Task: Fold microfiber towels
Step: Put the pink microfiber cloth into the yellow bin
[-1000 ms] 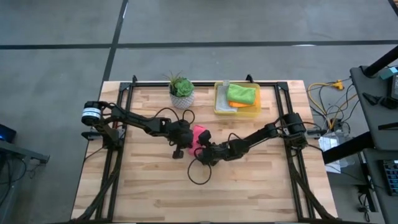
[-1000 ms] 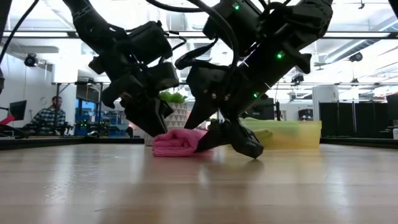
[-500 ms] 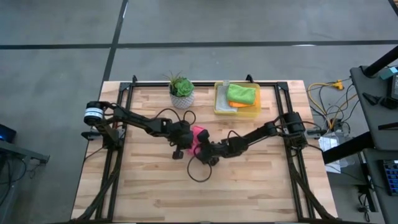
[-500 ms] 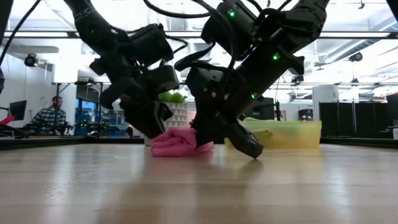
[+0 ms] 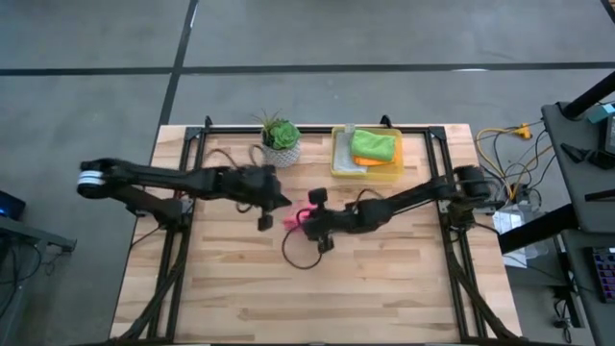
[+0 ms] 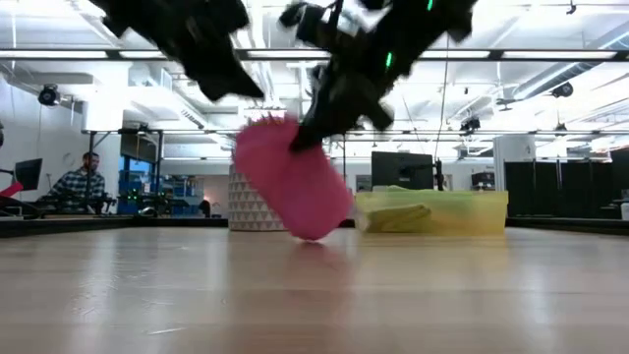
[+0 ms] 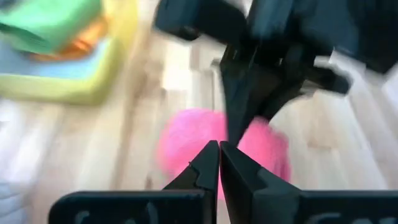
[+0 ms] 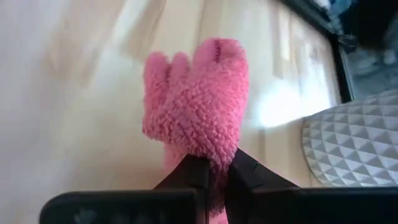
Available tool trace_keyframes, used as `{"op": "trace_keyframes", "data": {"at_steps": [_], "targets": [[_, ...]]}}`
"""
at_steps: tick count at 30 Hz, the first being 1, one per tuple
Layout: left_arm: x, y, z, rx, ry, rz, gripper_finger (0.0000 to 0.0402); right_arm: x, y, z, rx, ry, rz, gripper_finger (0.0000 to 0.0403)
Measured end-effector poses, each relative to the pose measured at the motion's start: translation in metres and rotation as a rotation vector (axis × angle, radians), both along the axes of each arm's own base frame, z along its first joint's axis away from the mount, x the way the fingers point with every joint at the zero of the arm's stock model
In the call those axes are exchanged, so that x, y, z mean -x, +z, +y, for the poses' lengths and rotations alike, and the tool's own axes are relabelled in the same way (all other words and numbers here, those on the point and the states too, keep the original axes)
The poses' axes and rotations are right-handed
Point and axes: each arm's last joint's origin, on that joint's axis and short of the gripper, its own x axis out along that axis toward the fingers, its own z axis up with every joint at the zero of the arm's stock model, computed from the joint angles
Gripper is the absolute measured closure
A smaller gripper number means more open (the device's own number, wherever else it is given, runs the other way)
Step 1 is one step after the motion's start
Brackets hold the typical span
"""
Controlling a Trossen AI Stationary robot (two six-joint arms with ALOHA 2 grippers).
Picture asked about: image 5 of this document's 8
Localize black device blue light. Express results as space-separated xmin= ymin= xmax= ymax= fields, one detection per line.
xmin=0 ymin=190 xmax=28 ymax=221

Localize black keyboard blue keys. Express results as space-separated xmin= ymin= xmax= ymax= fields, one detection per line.
xmin=591 ymin=246 xmax=615 ymax=304

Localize black slanted pole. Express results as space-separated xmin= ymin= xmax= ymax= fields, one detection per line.
xmin=560 ymin=70 xmax=615 ymax=121

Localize black aluminium table frame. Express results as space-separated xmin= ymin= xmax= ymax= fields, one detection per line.
xmin=108 ymin=114 xmax=525 ymax=346

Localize teal small box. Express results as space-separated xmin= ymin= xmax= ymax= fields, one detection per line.
xmin=586 ymin=102 xmax=615 ymax=124

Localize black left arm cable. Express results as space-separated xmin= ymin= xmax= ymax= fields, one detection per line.
xmin=204 ymin=143 xmax=270 ymax=215

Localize grey side table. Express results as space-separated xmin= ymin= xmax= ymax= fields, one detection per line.
xmin=0 ymin=213 xmax=78 ymax=270

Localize grey microfiber towel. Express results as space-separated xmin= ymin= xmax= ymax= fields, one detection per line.
xmin=332 ymin=132 xmax=369 ymax=175

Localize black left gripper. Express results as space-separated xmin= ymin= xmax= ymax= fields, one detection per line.
xmin=225 ymin=164 xmax=293 ymax=233

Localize clear plastic bag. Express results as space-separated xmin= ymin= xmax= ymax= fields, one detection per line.
xmin=490 ymin=204 xmax=549 ymax=269

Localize green succulent plant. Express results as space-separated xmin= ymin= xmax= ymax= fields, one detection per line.
xmin=253 ymin=109 xmax=303 ymax=151

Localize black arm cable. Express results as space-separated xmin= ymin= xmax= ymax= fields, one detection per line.
xmin=204 ymin=143 xmax=270 ymax=215
xmin=281 ymin=187 xmax=385 ymax=270

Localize yellow translucent plastic bin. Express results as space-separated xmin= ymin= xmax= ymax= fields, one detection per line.
xmin=329 ymin=125 xmax=405 ymax=183

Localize black desk crossbeam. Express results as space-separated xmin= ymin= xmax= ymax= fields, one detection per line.
xmin=498 ymin=204 xmax=580 ymax=255

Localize yellow power cable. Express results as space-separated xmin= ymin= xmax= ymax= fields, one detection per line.
xmin=475 ymin=122 xmax=554 ymax=203

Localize pink microfiber towel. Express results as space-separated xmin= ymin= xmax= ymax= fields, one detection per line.
xmin=282 ymin=202 xmax=318 ymax=232

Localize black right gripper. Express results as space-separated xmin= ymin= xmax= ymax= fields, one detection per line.
xmin=301 ymin=187 xmax=352 ymax=255

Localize dark grey desk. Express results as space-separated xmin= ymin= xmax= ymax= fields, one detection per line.
xmin=559 ymin=229 xmax=615 ymax=346
xmin=541 ymin=100 xmax=615 ymax=235

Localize black handheld device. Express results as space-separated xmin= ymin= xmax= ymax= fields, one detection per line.
xmin=560 ymin=142 xmax=615 ymax=169

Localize green microfiber towel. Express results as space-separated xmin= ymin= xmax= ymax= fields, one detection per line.
xmin=349 ymin=129 xmax=398 ymax=163

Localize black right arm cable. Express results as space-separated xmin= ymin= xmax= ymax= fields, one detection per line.
xmin=281 ymin=187 xmax=385 ymax=270

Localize orange microfiber towel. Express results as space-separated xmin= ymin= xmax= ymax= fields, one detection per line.
xmin=353 ymin=154 xmax=396 ymax=168

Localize white triangle-patterned plant pot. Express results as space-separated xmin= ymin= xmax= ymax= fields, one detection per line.
xmin=261 ymin=138 xmax=303 ymax=169

